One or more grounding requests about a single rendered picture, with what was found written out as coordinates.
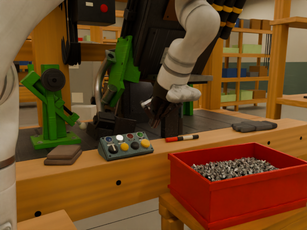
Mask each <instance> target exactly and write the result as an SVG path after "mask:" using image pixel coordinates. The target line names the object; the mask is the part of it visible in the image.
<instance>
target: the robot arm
mask: <svg viewBox="0 0 307 230"><path fill-rule="evenodd" d="M63 1H64V0H0V230H17V211H16V160H15V159H16V157H15V150H16V143H17V139H18V133H19V80H18V74H17V70H16V67H15V65H14V63H13V61H14V59H15V57H16V55H17V54H18V52H19V50H20V48H21V47H22V45H23V43H24V42H25V40H26V39H27V38H28V36H29V35H30V33H31V32H32V30H33V29H34V28H35V27H36V25H37V24H38V23H39V22H40V21H41V20H42V19H43V18H44V17H45V16H47V15H48V14H49V13H50V12H51V11H52V10H54V9H55V8H56V7H57V6H58V5H59V4H61V3H62V2H63ZM175 12H176V16H177V19H178V21H179V23H180V24H181V26H182V27H183V28H184V29H185V31H186V35H185V37H184V39H183V38H178V39H175V40H173V41H172V43H171V45H170V47H169V49H168V52H167V55H166V57H165V60H164V62H163V64H162V66H161V68H160V70H159V73H158V76H157V78H156V81H155V84H154V86H153V93H152V94H151V95H150V97H149V100H147V101H145V102H144V101H143V100H142V101H140V104H141V106H142V108H143V110H144V111H145V113H146V114H147V116H148V117H149V119H150V120H149V122H148V123H149V125H150V126H151V128H157V126H158V125H159V123H160V121H161V119H163V117H165V116H166V117H169V116H170V115H171V114H172V113H174V112H175V111H176V110H178V109H179V108H180V107H181V106H182V105H183V104H182V102H189V101H197V100H198V99H199V98H200V96H201V92H200V91H199V90H198V89H196V88H193V87H190V86H188V85H187V83H188V80H189V78H190V74H191V72H192V69H193V67H194V65H195V63H196V61H197V59H198V57H199V56H200V55H201V54H202V53H203V52H204V50H205V49H206V48H207V47H208V45H209V44H210V43H211V42H212V41H213V39H214V38H215V37H216V35H217V33H218V31H219V28H220V22H221V20H220V15H219V13H218V12H217V11H216V10H215V9H214V8H213V7H212V6H211V5H210V4H209V3H208V2H207V1H206V0H175ZM151 104H152V111H150V105H151ZM170 108H171V110H170V111H169V109H170Z"/></svg>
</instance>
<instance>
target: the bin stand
mask: <svg viewBox="0 0 307 230"><path fill-rule="evenodd" d="M159 214H160V215H161V230H184V224H185V225H187V226H188V227H189V228H190V229H191V230H205V229H204V227H203V226H202V225H201V224H200V223H199V222H198V221H197V220H196V219H195V218H194V217H193V216H192V215H191V214H190V213H189V212H188V211H187V210H186V209H185V208H184V207H183V206H182V205H181V204H180V203H179V201H178V200H177V199H176V198H175V197H174V196H173V195H172V194H171V193H170V192H168V193H164V194H160V195H159ZM221 230H307V202H306V207H302V208H299V209H295V210H291V211H287V212H284V213H280V214H276V215H272V216H269V217H265V218H261V219H258V220H254V221H250V222H247V223H243V224H239V225H235V226H232V227H228V228H225V229H221Z"/></svg>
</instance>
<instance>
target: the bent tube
mask: <svg viewBox="0 0 307 230"><path fill-rule="evenodd" d="M105 54H106V58H105V59H104V61H103V63H102V65H101V66H100V68H99V71H98V73H97V76H96V80H95V90H94V92H95V102H96V108H97V114H98V112H99V111H100V112H105V107H104V104H102V103H101V101H100V99H101V97H102V83H103V79H104V76H105V73H106V71H107V70H108V68H109V66H110V64H111V63H112V62H113V63H116V56H115V52H112V51H108V50H105ZM98 119H99V116H98Z"/></svg>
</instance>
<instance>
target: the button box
mask: <svg viewBox="0 0 307 230"><path fill-rule="evenodd" d="M137 133H138V132H136V133H131V134H132V135H133V138H128V137H127V134H123V135H121V136H122V137H123V139H122V140H118V139H117V138H116V136H117V135H116V136H110V137H111V138H112V141H111V142H108V141H106V137H101V138H100V142H99V145H98V153H99V154H100V155H101V156H102V157H103V158H104V159H105V160H106V161H113V160H118V159H123V158H128V157H134V156H139V155H144V154H149V153H153V152H154V148H153V147H152V145H151V143H150V146H149V147H143V146H142V145H141V141H142V140H143V139H147V140H149V139H148V137H147V135H146V134H145V132H144V131H142V132H141V133H143V136H142V137H139V136H138V135H137ZM134 141H136V142H138V143H139V148H137V149H134V148H132V146H131V144H132V142H134ZM122 143H126V144H128V146H129V148H128V150H126V151H124V150H122V149H121V144H122ZM110 145H116V146H117V147H118V151H117V152H116V153H112V152H110V151H109V146H110Z"/></svg>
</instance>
